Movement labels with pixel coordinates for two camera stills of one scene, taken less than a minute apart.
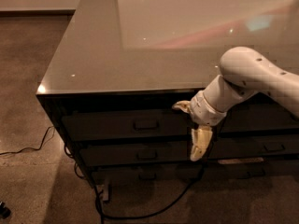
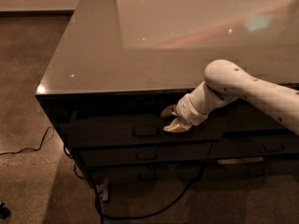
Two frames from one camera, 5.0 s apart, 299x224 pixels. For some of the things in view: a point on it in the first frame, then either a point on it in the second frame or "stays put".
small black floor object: x=5 y=212 stays put
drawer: x=146 y=174 stays put
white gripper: x=203 y=111 → x=187 y=112
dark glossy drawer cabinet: x=128 y=56 stays put
